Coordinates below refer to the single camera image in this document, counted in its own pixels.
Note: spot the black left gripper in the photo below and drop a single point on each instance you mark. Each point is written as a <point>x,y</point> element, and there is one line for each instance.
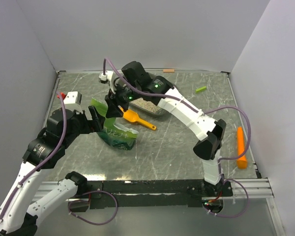
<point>90,125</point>

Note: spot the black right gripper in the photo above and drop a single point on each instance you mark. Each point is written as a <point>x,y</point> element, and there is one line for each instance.
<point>113,110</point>

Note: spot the yellow plastic scoop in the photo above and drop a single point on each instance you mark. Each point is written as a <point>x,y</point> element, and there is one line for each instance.
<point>132,117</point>

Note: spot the green litter bag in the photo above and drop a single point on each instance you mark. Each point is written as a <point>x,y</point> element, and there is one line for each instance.
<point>115,134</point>

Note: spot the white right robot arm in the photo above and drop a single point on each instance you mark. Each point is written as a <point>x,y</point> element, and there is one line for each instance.
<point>132,82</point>

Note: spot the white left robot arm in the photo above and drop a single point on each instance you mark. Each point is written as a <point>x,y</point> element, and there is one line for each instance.
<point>19,215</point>

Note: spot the beige cat litter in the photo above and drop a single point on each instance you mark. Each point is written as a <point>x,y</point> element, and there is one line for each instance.
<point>146,105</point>

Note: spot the dark grey litter box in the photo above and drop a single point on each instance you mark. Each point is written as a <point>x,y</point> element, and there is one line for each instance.
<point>150,114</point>

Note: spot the small orange block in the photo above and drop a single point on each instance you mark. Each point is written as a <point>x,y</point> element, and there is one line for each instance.
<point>168,70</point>

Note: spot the small green block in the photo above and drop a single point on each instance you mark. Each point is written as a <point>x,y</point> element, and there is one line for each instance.
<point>201,89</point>

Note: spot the orange plastic carrot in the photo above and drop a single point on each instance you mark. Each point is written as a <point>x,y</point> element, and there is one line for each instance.
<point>242,161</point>

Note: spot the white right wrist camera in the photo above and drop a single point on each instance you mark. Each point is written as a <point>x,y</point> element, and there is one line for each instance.
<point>105,77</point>

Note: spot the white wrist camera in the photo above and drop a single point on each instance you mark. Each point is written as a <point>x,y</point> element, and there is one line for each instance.
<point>105,77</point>
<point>72,101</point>

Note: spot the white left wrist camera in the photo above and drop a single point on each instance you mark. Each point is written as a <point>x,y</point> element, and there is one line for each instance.
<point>72,101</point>

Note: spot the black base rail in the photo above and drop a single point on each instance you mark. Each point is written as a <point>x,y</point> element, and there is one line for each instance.
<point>150,193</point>

